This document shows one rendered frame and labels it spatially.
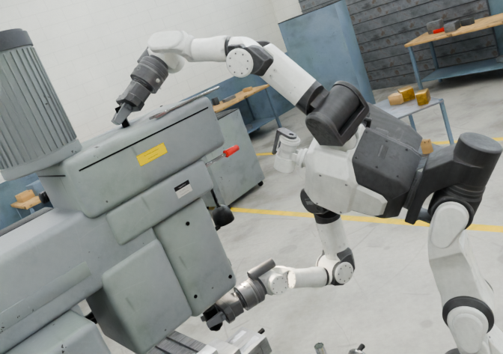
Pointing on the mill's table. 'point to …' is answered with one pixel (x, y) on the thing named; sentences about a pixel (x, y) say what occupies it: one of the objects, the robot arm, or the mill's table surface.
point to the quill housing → (196, 256)
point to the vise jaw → (224, 346)
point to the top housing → (132, 158)
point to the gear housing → (159, 202)
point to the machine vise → (249, 342)
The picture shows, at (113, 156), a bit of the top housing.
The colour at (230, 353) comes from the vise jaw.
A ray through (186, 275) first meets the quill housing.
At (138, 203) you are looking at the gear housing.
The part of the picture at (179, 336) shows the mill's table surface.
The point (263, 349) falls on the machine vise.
